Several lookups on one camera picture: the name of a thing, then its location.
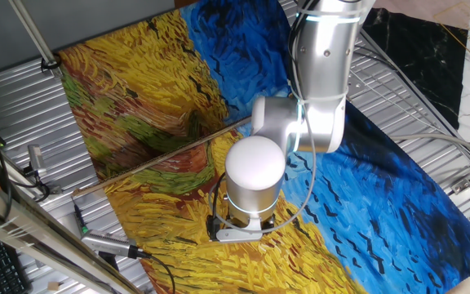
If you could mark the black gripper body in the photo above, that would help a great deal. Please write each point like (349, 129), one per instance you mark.
(269, 221)

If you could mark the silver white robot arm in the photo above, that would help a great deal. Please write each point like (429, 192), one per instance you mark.
(325, 61)

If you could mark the painted wheat field cloth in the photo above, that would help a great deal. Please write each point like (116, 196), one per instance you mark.
(382, 204)

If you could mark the green black pen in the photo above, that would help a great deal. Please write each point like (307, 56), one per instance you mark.
(81, 222)

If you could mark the black marble sheet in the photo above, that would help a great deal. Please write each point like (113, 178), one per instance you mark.
(418, 61)

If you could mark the small wooden cube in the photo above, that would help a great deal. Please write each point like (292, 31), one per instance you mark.
(53, 286)

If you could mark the pink sheet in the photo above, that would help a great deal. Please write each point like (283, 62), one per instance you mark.
(418, 10)

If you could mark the slim aluminium pole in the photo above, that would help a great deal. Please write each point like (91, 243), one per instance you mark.
(35, 36)

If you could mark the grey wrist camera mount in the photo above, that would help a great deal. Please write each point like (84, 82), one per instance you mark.
(239, 236)

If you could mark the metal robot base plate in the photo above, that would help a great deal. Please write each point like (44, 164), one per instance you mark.
(357, 87)

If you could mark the small metal bracket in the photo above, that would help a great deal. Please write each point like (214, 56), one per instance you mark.
(55, 190)

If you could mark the aluminium frame beam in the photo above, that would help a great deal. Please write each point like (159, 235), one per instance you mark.
(35, 234)

